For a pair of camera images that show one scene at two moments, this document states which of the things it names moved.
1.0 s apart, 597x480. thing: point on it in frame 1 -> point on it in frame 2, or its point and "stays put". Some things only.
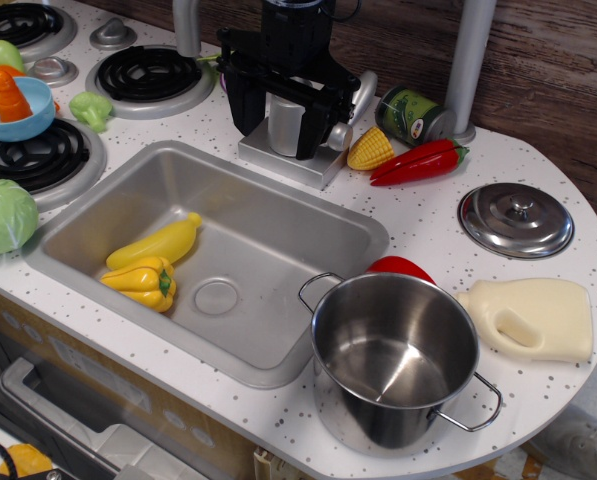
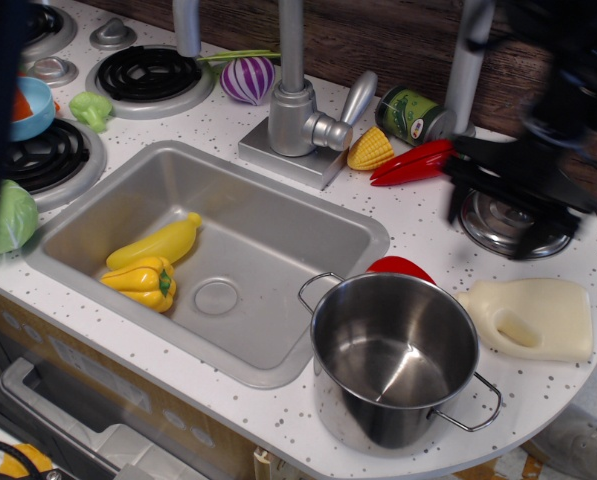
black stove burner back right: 151,81 stays put
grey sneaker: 582,446 stays put
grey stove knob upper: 112,35 stays put
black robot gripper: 294,50 -> 567,51
